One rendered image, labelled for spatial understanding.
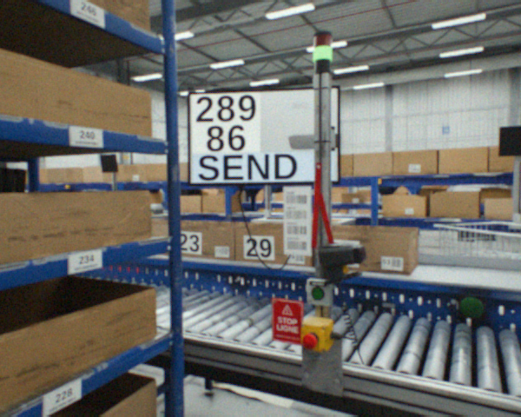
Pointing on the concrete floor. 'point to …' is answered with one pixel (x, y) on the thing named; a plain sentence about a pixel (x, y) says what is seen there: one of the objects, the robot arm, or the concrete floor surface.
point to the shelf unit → (14, 146)
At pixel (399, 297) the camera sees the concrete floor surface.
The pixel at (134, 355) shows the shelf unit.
